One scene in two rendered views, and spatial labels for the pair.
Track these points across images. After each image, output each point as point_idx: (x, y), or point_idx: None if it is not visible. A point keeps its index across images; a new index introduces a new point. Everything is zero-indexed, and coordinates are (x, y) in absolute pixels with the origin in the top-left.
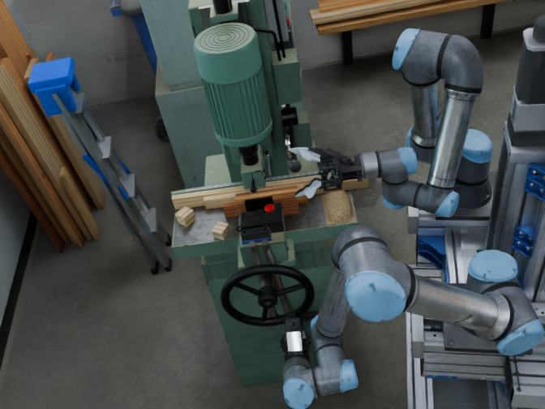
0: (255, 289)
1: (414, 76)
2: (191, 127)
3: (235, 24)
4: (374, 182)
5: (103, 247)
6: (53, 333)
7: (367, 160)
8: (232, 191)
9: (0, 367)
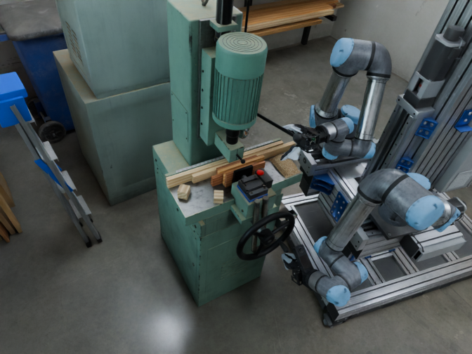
0: (261, 233)
1: (348, 69)
2: (112, 127)
3: (240, 33)
4: None
5: (29, 237)
6: (12, 321)
7: (330, 128)
8: (211, 166)
9: None
